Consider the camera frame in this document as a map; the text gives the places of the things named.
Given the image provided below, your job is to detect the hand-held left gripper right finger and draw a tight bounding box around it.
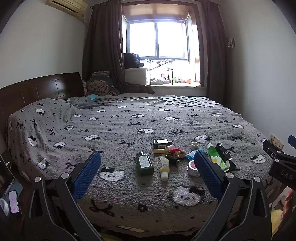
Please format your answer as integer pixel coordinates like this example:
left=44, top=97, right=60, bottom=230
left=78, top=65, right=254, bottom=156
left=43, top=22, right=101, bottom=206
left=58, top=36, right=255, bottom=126
left=192, top=150, right=272, bottom=241

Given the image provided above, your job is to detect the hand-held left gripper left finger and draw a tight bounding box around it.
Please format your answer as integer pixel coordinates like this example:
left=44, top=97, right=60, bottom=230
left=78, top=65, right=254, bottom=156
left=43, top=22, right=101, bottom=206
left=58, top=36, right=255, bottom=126
left=22, top=149, right=103, bottom=241

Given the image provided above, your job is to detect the green daisy tube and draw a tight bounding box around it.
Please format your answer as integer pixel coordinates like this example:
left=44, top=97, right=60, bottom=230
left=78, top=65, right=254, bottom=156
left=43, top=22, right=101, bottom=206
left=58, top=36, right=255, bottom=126
left=206, top=143, right=229, bottom=172

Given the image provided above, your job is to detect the blue packet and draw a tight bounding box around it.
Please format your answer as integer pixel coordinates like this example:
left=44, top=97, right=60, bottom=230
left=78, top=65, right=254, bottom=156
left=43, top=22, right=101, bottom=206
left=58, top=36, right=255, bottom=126
left=186, top=149, right=206, bottom=162

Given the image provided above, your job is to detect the cream bottle with white cap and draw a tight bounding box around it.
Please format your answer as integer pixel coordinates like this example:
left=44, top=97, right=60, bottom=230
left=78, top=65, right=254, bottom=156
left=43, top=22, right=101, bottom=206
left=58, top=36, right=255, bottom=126
left=160, top=158, right=170, bottom=181

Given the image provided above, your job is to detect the dark green bottle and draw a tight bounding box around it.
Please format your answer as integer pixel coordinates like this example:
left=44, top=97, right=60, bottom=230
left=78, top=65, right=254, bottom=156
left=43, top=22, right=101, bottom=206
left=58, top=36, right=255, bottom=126
left=136, top=151, right=154, bottom=176

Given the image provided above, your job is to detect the person's right hand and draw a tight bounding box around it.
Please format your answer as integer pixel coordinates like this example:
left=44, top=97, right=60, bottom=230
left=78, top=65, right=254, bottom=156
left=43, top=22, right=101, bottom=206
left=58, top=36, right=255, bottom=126
left=280, top=188, right=295, bottom=221

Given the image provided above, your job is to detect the pink round jar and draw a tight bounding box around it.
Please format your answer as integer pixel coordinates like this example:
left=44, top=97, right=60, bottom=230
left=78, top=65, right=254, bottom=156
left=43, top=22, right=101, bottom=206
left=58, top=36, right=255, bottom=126
left=187, top=160, right=201, bottom=177

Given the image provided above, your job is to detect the black tube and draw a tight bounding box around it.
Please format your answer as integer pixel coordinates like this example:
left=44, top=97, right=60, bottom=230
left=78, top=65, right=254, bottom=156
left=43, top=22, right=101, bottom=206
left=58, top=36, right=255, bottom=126
left=215, top=143, right=233, bottom=163

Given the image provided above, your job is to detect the white plastic object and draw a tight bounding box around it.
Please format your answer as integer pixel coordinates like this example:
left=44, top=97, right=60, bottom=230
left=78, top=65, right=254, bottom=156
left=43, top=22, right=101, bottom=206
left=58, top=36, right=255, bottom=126
left=270, top=194, right=289, bottom=209

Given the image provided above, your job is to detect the red yellow toy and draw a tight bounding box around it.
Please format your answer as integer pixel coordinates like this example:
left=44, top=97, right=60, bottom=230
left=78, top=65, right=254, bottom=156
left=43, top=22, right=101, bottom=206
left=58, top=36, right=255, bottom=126
left=169, top=148, right=187, bottom=158

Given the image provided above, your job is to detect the dark green toy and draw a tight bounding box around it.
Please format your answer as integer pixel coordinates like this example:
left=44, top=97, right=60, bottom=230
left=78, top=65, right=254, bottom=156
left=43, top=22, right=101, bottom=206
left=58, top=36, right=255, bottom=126
left=165, top=155, right=181, bottom=166

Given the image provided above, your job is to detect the yellow fluffy clothing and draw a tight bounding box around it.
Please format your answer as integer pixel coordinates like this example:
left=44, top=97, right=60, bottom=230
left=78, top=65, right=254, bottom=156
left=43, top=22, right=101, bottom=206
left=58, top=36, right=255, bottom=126
left=270, top=209, right=285, bottom=241

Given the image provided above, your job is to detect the grey cat print blanket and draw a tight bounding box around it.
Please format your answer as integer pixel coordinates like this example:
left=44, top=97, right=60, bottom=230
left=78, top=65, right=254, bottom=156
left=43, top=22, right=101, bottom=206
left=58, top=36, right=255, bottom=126
left=6, top=95, right=278, bottom=232

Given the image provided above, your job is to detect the black box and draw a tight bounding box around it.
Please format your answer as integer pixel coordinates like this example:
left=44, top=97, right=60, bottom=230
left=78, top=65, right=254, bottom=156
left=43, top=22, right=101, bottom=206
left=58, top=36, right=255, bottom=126
left=153, top=139, right=173, bottom=150

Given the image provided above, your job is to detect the patterned brown cushion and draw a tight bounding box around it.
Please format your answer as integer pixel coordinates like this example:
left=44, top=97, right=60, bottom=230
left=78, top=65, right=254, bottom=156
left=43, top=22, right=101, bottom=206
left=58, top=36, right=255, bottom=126
left=87, top=71, right=120, bottom=96

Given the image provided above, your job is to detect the smartphone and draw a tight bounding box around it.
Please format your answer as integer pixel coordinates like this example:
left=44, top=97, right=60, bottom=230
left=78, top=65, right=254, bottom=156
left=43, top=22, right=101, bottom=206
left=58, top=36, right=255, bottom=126
left=8, top=190, right=20, bottom=215

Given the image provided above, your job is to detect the white cup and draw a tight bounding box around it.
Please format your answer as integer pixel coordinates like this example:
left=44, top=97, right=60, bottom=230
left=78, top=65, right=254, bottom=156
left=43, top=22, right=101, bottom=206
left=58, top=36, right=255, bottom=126
left=0, top=199, right=10, bottom=216

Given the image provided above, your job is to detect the dark wooden headboard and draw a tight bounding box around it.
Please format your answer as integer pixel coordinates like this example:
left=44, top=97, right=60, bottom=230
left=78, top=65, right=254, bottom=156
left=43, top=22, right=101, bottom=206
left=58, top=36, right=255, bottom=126
left=0, top=72, right=85, bottom=139

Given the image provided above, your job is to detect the white storage box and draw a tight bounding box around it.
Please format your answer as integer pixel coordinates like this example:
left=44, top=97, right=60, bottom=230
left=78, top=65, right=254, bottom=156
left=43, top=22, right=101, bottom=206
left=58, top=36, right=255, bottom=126
left=125, top=67, right=148, bottom=86

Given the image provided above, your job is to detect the dark brown curtain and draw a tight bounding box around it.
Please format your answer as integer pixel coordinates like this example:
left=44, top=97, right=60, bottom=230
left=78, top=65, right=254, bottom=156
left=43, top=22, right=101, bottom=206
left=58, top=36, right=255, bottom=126
left=82, top=0, right=155, bottom=95
left=200, top=0, right=229, bottom=106

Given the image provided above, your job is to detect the dark clothes pile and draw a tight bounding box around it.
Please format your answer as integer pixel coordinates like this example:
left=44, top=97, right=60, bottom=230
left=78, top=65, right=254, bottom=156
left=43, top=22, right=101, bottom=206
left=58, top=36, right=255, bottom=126
left=123, top=53, right=145, bottom=68

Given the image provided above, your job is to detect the small folding rack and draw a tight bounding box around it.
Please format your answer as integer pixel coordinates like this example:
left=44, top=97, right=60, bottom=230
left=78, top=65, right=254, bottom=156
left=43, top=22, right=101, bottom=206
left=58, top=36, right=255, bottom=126
left=146, top=59, right=176, bottom=85

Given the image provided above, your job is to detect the window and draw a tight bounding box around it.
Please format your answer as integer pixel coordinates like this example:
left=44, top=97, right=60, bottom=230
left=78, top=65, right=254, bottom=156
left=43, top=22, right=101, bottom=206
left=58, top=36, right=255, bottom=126
left=121, top=2, right=200, bottom=62

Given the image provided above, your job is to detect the wall socket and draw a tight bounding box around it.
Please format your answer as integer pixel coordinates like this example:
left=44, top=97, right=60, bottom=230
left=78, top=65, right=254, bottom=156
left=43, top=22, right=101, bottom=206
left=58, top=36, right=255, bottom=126
left=269, top=134, right=284, bottom=150

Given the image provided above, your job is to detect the wall air conditioner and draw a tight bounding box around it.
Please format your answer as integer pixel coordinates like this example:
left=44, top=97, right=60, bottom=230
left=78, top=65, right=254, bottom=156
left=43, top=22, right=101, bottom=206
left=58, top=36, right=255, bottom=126
left=45, top=0, right=87, bottom=15

